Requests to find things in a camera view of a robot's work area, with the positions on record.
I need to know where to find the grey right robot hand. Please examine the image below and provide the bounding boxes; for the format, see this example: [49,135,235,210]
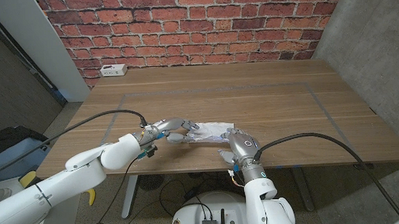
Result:
[216,125,268,186]

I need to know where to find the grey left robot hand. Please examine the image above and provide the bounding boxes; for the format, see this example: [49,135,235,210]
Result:
[131,117,201,152]

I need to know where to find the white tissue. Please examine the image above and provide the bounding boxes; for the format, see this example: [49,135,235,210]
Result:
[186,120,236,144]

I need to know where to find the black round fan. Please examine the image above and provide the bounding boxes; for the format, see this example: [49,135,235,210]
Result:
[137,173,165,192]

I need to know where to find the white robot torso base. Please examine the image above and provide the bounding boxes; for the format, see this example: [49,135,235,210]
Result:
[168,190,251,224]

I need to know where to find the dark table leg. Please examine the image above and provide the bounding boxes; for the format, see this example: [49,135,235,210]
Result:
[291,167,316,213]

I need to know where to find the white power strip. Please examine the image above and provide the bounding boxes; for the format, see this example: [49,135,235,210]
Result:
[99,63,129,78]

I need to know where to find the white table leg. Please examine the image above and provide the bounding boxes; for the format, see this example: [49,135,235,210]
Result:
[119,175,141,219]

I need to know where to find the red brick printed backdrop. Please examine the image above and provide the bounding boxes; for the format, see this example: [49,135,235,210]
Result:
[36,0,350,91]

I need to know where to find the yellow and black object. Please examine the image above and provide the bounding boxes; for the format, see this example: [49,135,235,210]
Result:
[18,169,44,188]

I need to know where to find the black bag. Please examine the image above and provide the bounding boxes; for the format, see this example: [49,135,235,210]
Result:
[0,124,51,159]

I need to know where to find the right wrist connector wires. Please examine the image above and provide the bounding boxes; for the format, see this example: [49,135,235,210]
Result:
[226,163,246,188]

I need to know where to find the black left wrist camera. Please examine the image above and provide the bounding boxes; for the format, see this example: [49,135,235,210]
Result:
[136,144,159,160]

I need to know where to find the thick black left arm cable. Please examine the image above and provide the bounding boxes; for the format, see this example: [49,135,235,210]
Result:
[0,107,150,178]

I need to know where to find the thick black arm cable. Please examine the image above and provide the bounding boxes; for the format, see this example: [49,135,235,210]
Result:
[253,128,399,224]
[0,107,150,178]

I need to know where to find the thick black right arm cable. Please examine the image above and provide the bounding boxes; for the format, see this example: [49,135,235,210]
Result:
[253,128,399,224]

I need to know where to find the black floor cable loop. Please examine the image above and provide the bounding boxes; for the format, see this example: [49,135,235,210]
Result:
[158,178,191,219]

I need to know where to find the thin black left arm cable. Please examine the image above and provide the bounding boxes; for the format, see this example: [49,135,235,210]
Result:
[86,157,141,224]

